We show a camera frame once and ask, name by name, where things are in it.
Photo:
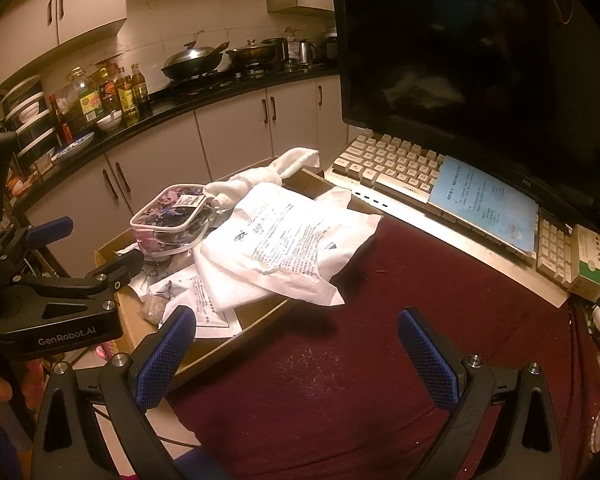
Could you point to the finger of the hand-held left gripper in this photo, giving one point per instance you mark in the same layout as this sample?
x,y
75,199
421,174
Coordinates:
x,y
105,280
50,229

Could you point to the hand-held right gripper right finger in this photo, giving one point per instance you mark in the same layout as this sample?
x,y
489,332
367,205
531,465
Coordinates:
x,y
427,360

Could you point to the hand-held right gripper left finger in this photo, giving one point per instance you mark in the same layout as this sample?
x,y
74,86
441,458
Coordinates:
x,y
162,360

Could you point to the clear printed zip pouch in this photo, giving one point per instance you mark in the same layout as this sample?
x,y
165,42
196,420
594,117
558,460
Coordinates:
x,y
172,220

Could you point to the cardboard box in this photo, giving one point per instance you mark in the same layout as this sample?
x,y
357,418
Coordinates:
x,y
260,320

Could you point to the large white printed packet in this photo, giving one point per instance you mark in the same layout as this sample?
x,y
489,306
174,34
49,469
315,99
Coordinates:
x,y
290,240

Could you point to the white towel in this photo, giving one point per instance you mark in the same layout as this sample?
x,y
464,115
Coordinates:
x,y
280,165

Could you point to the small clear bag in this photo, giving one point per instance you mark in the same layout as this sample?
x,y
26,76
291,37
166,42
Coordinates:
x,y
152,310

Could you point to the dark red tablecloth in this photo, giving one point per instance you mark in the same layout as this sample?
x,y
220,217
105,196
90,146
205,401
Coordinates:
x,y
380,385

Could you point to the white printed sachet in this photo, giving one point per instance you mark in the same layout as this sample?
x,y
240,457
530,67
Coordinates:
x,y
195,300

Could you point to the blue and white plate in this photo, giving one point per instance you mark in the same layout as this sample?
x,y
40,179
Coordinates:
x,y
72,146

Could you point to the red sauce bottle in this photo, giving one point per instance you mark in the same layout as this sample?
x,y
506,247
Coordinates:
x,y
60,120

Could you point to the white tiered dish rack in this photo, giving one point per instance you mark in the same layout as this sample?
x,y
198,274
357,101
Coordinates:
x,y
27,115

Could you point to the white bowl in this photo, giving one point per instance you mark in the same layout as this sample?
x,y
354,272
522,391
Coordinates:
x,y
109,122

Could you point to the large cooking oil jug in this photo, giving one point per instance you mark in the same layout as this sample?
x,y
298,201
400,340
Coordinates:
x,y
86,100

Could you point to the amber oil bottle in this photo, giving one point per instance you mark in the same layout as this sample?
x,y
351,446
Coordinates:
x,y
140,87
107,92
125,92

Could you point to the light blue paper sheet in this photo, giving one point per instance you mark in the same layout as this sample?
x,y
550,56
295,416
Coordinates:
x,y
485,205

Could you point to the black kitchen counter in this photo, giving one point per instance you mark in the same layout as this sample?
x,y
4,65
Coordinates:
x,y
180,102

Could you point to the green and white medicine box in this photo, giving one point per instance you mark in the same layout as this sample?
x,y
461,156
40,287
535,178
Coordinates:
x,y
589,262

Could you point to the white kitchen base cabinet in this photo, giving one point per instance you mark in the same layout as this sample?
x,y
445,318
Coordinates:
x,y
230,135

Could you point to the beige computer keyboard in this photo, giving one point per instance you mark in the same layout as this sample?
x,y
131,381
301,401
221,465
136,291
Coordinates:
x,y
390,165

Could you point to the black wok with lid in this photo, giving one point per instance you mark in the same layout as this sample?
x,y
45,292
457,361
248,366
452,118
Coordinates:
x,y
192,60

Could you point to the black gas stove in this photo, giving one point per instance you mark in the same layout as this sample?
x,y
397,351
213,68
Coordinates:
x,y
215,80

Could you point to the cooking pot with lid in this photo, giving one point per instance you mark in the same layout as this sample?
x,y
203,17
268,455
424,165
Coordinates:
x,y
250,54

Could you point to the black kettle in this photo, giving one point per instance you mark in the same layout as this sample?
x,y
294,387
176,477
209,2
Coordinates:
x,y
276,50

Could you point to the black computer monitor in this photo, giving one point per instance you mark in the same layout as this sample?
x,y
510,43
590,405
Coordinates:
x,y
455,60

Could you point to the steel electric kettle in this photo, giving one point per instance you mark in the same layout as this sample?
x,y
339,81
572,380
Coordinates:
x,y
306,52

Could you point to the white wall cabinet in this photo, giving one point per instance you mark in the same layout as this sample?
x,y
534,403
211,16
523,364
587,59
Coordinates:
x,y
55,10

